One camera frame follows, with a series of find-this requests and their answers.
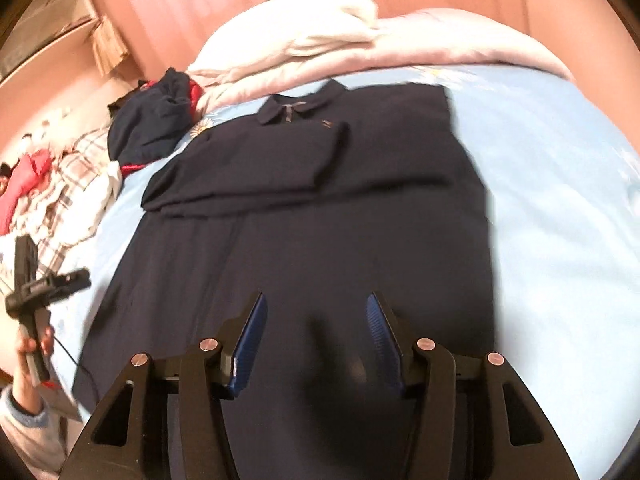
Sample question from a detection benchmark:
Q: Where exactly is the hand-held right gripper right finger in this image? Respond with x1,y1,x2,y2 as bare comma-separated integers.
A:
366,291,581,480

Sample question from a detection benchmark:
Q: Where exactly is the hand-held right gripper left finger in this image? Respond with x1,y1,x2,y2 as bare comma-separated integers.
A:
60,291,268,480

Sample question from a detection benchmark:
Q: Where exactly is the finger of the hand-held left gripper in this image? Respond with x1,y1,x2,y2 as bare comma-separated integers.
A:
47,268,92,302

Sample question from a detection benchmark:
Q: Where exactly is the navy polo shirt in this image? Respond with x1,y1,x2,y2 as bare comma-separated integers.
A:
71,79,501,480

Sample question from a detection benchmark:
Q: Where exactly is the navy and red clothes pile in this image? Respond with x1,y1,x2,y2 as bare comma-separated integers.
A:
107,67,206,173

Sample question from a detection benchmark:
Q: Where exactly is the person's left hand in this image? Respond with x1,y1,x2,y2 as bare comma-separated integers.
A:
12,325,57,403

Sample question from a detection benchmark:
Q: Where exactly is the plaid cloth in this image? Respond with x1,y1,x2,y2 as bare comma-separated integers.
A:
10,125,123,273

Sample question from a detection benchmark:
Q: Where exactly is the white cloth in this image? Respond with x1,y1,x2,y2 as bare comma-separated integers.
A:
75,160,124,241

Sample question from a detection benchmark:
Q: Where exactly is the red cloth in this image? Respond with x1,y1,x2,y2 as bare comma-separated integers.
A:
0,149,54,236

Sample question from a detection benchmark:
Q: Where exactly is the blue floral bedsheet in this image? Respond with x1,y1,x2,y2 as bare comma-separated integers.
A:
0,60,640,480

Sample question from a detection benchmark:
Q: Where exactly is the straw tassel bundle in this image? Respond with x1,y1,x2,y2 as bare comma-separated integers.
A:
91,15,132,77

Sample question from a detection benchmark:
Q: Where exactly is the wooden shelf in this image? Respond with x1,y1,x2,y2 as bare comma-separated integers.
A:
0,0,103,83

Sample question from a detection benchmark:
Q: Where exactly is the pink curtain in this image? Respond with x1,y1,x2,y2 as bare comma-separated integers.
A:
95,0,606,78

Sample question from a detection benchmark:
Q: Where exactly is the pink quilt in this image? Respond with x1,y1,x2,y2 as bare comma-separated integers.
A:
195,7,576,111

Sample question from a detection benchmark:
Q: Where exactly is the white pillow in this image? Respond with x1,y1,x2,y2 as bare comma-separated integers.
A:
187,0,381,81

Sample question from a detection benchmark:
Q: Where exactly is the black cable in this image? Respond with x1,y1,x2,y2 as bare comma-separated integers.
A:
50,335,95,411

